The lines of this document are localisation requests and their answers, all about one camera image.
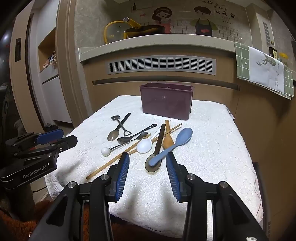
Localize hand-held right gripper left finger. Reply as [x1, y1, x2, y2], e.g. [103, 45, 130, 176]
[28, 152, 130, 241]

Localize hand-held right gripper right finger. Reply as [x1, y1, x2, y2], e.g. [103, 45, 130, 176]
[165, 152, 270, 241]

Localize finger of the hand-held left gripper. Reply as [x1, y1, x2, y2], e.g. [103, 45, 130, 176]
[17, 136, 78, 159]
[7, 125, 64, 151]

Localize silver metal spoon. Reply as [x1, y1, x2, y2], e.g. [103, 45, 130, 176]
[136, 128, 162, 154]

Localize purple utensil holder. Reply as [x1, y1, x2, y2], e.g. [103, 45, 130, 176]
[139, 84, 193, 120]

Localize white ball-tipped stirrer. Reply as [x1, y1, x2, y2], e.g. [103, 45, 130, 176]
[101, 134, 151, 156]

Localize dark metal spoon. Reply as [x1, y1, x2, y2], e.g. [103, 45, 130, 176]
[117, 124, 158, 143]

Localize wooden spoon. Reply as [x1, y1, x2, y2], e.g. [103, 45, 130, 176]
[162, 120, 175, 149]

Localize small black shovel spoon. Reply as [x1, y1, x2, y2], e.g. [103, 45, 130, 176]
[111, 115, 131, 137]

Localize white cabinet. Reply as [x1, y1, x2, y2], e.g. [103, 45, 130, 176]
[28, 0, 74, 127]

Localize blue spoon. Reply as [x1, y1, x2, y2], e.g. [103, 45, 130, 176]
[148, 128, 193, 167]

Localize white towel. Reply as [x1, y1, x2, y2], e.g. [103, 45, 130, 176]
[45, 95, 264, 238]

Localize brown fuzzy cloth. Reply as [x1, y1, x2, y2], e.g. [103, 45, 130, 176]
[0, 199, 93, 241]

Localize grey vent grille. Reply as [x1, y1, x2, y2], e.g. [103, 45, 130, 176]
[106, 56, 218, 75]

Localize white kitchen countertop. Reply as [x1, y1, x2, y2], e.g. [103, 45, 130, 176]
[78, 34, 236, 63]

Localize yellow-rimmed glass lid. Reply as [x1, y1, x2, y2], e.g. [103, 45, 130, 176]
[104, 20, 130, 44]

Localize green checked towel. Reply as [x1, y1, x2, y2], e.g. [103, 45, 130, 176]
[234, 42, 295, 100]

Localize grey spoon with black handle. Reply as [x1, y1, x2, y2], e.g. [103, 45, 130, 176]
[145, 123, 166, 173]

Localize silver spoon with black handle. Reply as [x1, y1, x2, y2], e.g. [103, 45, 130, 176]
[107, 113, 131, 142]

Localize black wok with yellow handle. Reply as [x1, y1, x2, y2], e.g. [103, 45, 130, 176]
[122, 17, 166, 39]

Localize cartoon wall sticker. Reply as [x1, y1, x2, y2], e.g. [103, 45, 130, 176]
[132, 0, 238, 37]

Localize white wall vent panel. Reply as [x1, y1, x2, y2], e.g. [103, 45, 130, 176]
[262, 22, 271, 45]

